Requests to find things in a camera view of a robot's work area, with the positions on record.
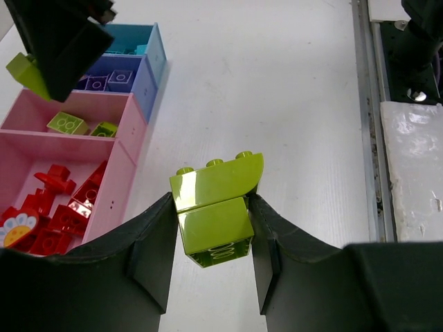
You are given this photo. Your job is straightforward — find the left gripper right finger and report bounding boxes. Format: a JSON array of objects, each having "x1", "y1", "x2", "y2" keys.
[{"x1": 248, "y1": 194, "x2": 442, "y2": 331}]

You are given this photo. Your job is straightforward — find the purple flower duplo brick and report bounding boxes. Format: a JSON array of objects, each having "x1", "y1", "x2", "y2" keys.
[{"x1": 76, "y1": 75, "x2": 109, "y2": 91}]

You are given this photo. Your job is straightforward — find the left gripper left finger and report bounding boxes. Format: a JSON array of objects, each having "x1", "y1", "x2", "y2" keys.
[{"x1": 1, "y1": 194, "x2": 177, "y2": 331}]

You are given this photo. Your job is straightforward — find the light blue bin right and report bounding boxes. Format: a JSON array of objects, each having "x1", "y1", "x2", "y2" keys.
[{"x1": 105, "y1": 23, "x2": 167, "y2": 84}]

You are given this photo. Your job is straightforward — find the red duplo roof brick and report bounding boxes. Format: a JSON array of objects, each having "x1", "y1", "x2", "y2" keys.
[{"x1": 68, "y1": 160, "x2": 107, "y2": 218}]

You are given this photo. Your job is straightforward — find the aluminium rail front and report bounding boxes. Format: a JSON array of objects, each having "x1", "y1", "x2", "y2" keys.
[{"x1": 351, "y1": 1, "x2": 397, "y2": 242}]

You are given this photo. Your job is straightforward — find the purple bin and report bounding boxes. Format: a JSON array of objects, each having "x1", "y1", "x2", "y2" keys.
[{"x1": 75, "y1": 55, "x2": 158, "y2": 121}]

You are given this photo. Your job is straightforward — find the red brick cluster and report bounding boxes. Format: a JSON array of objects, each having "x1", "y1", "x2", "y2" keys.
[{"x1": 29, "y1": 205, "x2": 90, "y2": 256}]

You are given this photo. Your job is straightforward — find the large pink bin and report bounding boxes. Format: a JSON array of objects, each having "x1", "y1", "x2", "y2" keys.
[{"x1": 1, "y1": 131, "x2": 144, "y2": 256}]

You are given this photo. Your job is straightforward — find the lavender duplo brick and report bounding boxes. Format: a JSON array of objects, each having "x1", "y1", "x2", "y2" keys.
[{"x1": 108, "y1": 69, "x2": 134, "y2": 85}]

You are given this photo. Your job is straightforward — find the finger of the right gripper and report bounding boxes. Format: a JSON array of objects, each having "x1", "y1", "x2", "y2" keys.
[{"x1": 6, "y1": 0, "x2": 115, "y2": 102}]

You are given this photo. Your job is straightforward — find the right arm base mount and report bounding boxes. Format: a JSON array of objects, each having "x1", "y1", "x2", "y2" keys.
[{"x1": 374, "y1": 1, "x2": 442, "y2": 105}]

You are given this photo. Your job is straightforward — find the teal frog duplo brick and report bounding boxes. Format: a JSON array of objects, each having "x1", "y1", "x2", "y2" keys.
[{"x1": 105, "y1": 44, "x2": 147, "y2": 55}]

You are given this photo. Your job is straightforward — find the red flower duplo brick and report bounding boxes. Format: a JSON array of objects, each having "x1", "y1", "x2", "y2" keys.
[{"x1": 1, "y1": 206, "x2": 39, "y2": 248}]

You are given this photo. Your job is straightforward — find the lime green duplo stack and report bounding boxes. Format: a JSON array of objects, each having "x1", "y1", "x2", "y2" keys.
[{"x1": 170, "y1": 151, "x2": 264, "y2": 268}]

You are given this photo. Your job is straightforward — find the small pink bin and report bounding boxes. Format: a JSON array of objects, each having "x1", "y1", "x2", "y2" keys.
[{"x1": 1, "y1": 89, "x2": 147, "y2": 162}]

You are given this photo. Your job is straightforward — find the red arch brick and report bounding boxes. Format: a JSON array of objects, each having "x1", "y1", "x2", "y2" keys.
[{"x1": 34, "y1": 164, "x2": 76, "y2": 195}]

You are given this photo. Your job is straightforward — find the lime square duplo brick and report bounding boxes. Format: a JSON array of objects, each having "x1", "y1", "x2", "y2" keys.
[{"x1": 90, "y1": 122, "x2": 118, "y2": 138}]

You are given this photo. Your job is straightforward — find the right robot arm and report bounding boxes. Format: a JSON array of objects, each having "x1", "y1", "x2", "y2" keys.
[{"x1": 6, "y1": 1, "x2": 442, "y2": 102}]

